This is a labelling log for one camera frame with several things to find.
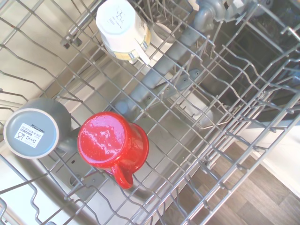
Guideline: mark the red enamel mug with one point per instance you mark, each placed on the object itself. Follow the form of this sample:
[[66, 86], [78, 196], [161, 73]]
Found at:
[[103, 138]]

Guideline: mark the white mug yellow band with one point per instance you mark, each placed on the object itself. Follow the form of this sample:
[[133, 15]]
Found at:
[[117, 21]]

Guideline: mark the grey mug with label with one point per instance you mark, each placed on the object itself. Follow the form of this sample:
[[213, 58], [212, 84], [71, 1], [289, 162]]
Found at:
[[30, 136]]

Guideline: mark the built-in dishwasher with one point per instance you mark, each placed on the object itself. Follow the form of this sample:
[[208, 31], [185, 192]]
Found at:
[[264, 42]]

